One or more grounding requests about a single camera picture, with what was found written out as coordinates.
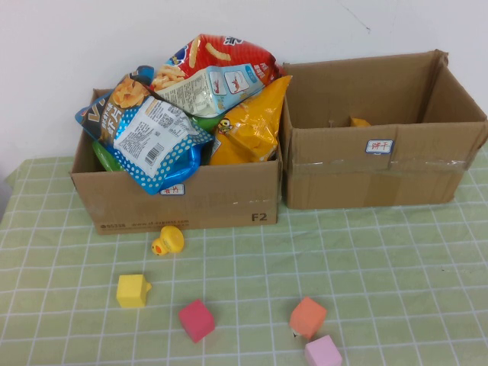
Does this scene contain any yellow chip bag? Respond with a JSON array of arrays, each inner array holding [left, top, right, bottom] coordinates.
[[208, 74, 294, 165]]

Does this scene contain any green checked tablecloth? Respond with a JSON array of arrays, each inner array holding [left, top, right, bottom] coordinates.
[[0, 146, 488, 366]]

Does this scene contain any yellow foam cube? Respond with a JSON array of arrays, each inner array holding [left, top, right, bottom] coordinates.
[[115, 274, 153, 309]]

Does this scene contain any orange foam cube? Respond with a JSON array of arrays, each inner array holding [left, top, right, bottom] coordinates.
[[288, 297, 329, 342]]

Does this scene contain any pink foam cube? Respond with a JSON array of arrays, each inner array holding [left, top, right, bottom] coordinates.
[[303, 335, 343, 366]]

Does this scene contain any blue polka dot chip bag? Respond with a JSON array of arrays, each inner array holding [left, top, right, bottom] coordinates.
[[74, 65, 214, 196]]

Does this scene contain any red shrimp stick chip bag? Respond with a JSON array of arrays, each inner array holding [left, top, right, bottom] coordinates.
[[150, 33, 286, 118]]

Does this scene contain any red foam cube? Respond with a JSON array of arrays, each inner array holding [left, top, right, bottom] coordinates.
[[178, 298, 217, 344]]

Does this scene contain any cardboard box with taped front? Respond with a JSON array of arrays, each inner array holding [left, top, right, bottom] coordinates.
[[280, 48, 488, 210]]

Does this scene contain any white label red handwriting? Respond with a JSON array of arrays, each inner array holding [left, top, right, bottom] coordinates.
[[365, 139, 396, 156], [159, 183, 186, 197]]

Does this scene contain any yellow rubber duck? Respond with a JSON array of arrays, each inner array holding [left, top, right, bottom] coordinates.
[[150, 225, 185, 257]]

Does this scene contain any cardboard box printed F2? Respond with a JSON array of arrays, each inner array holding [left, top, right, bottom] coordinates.
[[69, 88, 283, 236]]

